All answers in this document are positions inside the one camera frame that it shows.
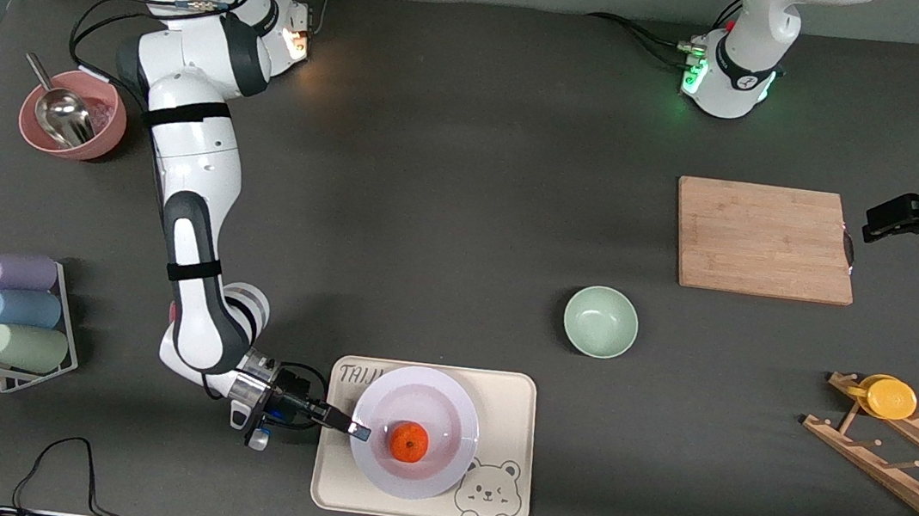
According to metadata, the orange mandarin fruit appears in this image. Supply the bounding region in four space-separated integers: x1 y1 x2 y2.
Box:
388 420 432 466

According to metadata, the white round plate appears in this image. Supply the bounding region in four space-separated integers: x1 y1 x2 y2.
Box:
343 359 487 507

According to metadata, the bamboo cutting board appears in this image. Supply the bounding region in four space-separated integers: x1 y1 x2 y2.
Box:
666 175 866 308

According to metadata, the beige bear print tray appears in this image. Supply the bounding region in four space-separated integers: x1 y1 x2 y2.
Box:
309 351 545 516

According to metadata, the yellow mug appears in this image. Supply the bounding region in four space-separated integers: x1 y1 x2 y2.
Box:
846 371 919 423

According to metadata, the wooden peg drying rack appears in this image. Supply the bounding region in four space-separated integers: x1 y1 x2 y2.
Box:
792 367 919 516

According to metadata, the pale green cup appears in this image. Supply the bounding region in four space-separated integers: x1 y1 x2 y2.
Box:
0 322 71 377

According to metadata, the mint green bowl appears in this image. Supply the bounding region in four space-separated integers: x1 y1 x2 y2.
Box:
560 282 643 364

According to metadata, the blue cup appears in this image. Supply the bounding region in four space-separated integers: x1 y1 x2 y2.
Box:
0 288 65 333

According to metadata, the purple cup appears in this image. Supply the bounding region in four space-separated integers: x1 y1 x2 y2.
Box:
0 251 60 297

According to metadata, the pink bowl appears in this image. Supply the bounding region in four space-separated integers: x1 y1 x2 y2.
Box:
15 64 133 167

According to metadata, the metal scoop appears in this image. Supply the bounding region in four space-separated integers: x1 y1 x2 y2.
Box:
16 52 104 151

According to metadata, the black cable on table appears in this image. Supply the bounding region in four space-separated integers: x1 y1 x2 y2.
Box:
9 430 145 516

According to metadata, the black left arm base cable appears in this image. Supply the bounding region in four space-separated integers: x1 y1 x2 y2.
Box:
580 9 699 71

